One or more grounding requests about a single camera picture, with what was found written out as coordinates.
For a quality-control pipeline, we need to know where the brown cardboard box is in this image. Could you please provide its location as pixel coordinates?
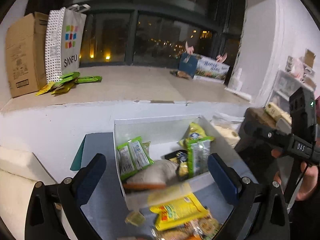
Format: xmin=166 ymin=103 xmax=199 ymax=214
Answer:
xmin=5 ymin=12 xmax=48 ymax=98

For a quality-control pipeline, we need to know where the green wrapped snack pack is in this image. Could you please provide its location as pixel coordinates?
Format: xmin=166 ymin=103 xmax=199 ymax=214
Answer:
xmin=117 ymin=137 xmax=154 ymax=181
xmin=186 ymin=136 xmax=215 ymax=178

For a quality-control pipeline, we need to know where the clear wrapped pastry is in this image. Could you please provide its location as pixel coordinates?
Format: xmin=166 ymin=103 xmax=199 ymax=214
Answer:
xmin=151 ymin=218 xmax=221 ymax=240

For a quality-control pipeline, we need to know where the green snack packets pile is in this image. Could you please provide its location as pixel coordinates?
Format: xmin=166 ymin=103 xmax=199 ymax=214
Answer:
xmin=35 ymin=72 xmax=103 ymax=96

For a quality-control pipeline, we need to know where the yellow chip bag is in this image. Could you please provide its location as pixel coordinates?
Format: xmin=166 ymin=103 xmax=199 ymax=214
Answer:
xmin=178 ymin=122 xmax=215 ymax=148

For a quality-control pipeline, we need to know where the small jelly cup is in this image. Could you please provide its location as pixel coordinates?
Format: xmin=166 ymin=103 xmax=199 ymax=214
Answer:
xmin=125 ymin=211 xmax=146 ymax=227

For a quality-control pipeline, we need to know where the person's right hand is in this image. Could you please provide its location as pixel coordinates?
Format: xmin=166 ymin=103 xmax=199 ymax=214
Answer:
xmin=271 ymin=148 xmax=320 ymax=202

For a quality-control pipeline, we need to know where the floral white snack bag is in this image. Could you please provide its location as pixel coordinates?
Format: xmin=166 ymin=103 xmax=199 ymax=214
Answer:
xmin=123 ymin=159 xmax=178 ymax=191

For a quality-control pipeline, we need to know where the white storage box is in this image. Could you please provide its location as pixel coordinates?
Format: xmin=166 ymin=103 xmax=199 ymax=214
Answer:
xmin=113 ymin=114 xmax=258 ymax=210

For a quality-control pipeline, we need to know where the printed landscape gift box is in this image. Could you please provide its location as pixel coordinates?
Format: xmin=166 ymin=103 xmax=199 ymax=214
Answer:
xmin=178 ymin=53 xmax=229 ymax=83

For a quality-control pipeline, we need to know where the white SANFU shopping bag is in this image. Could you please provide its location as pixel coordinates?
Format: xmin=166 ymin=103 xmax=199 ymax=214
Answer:
xmin=44 ymin=4 xmax=90 ymax=82

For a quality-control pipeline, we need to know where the yellow snack packet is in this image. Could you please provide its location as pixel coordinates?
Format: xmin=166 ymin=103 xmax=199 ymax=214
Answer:
xmin=150 ymin=193 xmax=209 ymax=231

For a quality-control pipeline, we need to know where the window frame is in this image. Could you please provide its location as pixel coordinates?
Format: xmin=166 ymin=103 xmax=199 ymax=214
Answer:
xmin=24 ymin=0 xmax=247 ymax=68

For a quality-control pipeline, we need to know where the small brown snack packet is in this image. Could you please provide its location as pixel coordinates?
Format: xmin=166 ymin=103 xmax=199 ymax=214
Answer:
xmin=170 ymin=70 xmax=192 ymax=80

